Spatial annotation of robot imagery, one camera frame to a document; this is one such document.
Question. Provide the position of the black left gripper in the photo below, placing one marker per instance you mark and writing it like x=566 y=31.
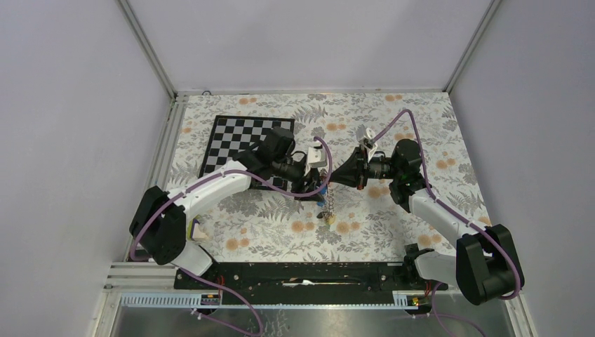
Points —
x=313 y=180

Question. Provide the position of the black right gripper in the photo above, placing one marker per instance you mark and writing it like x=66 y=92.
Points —
x=351 y=173

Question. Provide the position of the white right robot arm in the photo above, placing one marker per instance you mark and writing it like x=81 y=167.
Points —
x=485 y=265

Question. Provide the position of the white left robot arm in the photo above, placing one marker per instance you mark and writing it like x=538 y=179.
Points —
x=159 y=224

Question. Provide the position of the floral patterned table mat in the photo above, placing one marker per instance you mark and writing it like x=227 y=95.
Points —
x=265 y=226

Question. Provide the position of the black white checkerboard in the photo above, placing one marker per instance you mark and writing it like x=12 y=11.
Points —
x=241 y=144

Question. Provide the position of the green white small object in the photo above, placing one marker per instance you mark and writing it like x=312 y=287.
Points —
x=194 y=231

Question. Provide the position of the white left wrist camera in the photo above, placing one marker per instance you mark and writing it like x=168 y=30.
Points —
x=316 y=158

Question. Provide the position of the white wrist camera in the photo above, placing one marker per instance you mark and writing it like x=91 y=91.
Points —
x=366 y=140
x=316 y=158

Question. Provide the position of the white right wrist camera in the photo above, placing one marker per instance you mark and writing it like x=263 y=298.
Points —
x=366 y=140

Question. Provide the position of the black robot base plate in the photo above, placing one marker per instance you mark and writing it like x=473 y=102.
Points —
x=290 y=280

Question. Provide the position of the aluminium frame rail left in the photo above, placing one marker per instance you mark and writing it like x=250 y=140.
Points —
x=159 y=169

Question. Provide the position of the grey slotted cable duct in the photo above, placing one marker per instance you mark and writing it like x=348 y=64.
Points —
x=390 y=300

